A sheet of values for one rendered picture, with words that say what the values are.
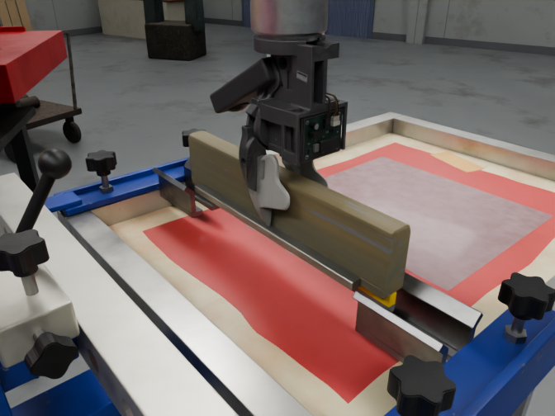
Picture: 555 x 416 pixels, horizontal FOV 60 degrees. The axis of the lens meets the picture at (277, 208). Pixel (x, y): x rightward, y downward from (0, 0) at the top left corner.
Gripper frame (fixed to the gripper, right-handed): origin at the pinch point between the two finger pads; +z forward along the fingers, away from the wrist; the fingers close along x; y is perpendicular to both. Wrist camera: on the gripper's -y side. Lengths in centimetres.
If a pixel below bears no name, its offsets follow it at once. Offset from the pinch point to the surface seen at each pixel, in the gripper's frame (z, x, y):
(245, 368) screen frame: 5.8, -15.2, 13.4
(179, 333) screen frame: 5.8, -17.4, 5.5
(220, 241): 9.2, -1.5, -11.1
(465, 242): 9.5, 25.1, 11.9
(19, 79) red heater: -2, -5, -91
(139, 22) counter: 72, 387, -850
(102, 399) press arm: 12.7, -24.8, 1.7
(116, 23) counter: 77, 371, -915
